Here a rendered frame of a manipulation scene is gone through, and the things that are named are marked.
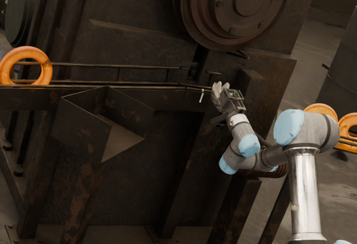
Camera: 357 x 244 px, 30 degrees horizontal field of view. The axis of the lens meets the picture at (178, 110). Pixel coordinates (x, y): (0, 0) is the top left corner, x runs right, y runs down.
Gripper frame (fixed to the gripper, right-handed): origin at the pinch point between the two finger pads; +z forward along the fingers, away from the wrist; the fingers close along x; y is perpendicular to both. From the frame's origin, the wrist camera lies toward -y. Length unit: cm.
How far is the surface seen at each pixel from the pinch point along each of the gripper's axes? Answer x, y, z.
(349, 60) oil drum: -219, -73, 144
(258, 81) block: -21.8, 2.3, 4.3
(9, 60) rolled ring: 79, -4, 4
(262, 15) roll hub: -6.9, 31.4, 6.6
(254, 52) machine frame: -22.4, 7.0, 17.0
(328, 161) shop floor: -168, -99, 62
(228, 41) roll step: -0.2, 16.4, 7.8
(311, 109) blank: -41.2, 3.1, -9.7
